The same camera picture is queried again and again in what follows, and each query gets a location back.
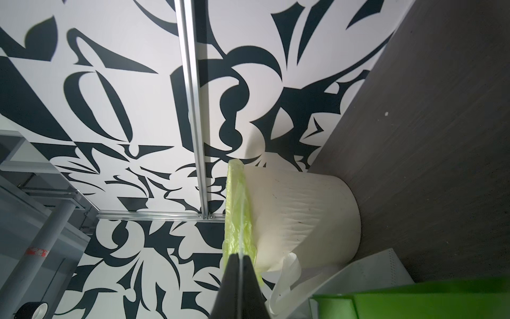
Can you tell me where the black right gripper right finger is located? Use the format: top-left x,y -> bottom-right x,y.
240,255 -> 270,319

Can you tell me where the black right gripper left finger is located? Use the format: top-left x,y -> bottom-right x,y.
209,254 -> 240,319

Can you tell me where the white trash bin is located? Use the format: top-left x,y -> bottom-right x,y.
244,166 -> 361,272

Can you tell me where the white gift bag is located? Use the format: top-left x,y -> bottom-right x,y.
266,249 -> 414,318

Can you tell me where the green gift bag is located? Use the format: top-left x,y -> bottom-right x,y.
309,276 -> 509,318

